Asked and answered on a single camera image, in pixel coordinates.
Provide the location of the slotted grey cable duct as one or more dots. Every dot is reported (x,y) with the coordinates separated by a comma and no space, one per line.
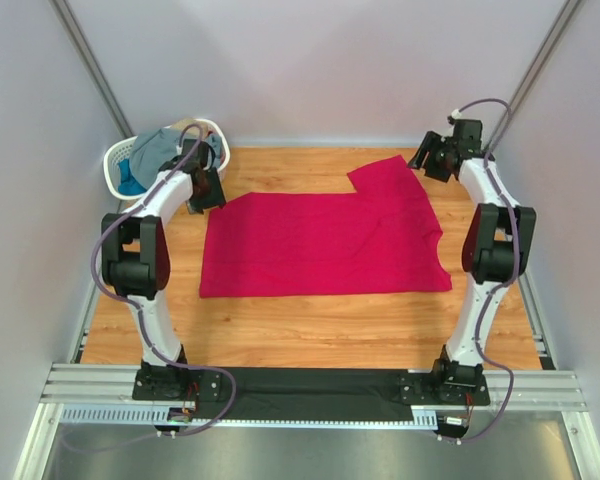
(405,418)

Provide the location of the grey blue shirt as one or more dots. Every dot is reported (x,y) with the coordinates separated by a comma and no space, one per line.
(151,150)

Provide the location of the left aluminium corner post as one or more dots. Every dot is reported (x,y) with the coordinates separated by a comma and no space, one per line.
(77,37)

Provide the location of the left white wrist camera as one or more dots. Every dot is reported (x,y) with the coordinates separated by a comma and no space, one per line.
(190,148)

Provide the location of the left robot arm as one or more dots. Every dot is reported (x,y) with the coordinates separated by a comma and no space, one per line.
(135,262)

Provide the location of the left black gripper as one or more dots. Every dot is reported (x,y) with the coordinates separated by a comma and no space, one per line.
(208,192)

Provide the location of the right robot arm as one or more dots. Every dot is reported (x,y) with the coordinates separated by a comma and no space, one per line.
(494,254)

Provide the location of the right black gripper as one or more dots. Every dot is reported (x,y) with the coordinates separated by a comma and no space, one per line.
(425,155)

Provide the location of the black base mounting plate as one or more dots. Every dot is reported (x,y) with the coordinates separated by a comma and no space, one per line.
(318,390)

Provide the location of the red t shirt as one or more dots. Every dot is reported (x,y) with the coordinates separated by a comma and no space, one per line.
(380,238)

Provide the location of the aluminium frame rail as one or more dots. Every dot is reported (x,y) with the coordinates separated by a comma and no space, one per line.
(66,384)

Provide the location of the right aluminium corner post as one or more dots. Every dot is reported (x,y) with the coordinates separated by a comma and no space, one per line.
(548,46)

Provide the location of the bright blue garment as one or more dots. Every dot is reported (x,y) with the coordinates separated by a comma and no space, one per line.
(128,185)

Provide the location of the white plastic laundry basket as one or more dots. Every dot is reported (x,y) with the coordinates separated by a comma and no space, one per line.
(122,149)

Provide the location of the beige garment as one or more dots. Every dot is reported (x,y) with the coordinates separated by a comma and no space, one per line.
(192,126)

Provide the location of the aluminium corner post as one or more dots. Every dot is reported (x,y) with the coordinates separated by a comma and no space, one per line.
(548,46)
(77,37)

